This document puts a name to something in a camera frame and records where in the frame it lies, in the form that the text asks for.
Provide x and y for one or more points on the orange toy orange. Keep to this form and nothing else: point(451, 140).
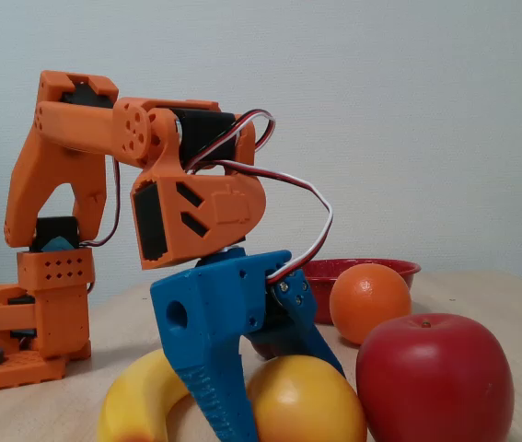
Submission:
point(371, 299)

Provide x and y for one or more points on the red speckled bowl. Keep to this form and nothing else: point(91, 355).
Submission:
point(405, 275)

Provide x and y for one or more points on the orange robot base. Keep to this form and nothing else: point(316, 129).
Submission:
point(12, 373)

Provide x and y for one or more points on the dark purple toy plum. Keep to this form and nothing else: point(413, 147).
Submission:
point(270, 348)

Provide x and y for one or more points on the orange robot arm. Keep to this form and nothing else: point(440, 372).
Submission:
point(81, 124)

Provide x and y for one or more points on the red toy apple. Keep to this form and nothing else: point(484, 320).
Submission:
point(435, 382)

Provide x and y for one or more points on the yellow toy banana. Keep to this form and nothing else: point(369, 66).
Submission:
point(136, 400)

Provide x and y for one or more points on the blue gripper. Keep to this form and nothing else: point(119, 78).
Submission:
point(216, 299)

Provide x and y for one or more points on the yellow orange toy peach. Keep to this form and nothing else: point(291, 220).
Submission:
point(306, 405)

